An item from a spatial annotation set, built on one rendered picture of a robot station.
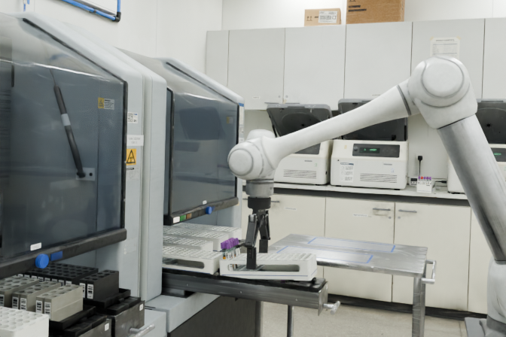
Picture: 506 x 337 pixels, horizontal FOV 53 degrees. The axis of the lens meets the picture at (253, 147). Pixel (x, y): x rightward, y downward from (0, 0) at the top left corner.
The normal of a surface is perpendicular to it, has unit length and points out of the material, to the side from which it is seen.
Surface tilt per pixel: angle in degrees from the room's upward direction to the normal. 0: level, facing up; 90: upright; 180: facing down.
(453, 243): 90
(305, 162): 90
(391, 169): 90
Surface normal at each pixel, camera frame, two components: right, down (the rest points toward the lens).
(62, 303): 0.95, 0.04
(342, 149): -0.26, -0.51
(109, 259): -0.33, 0.01
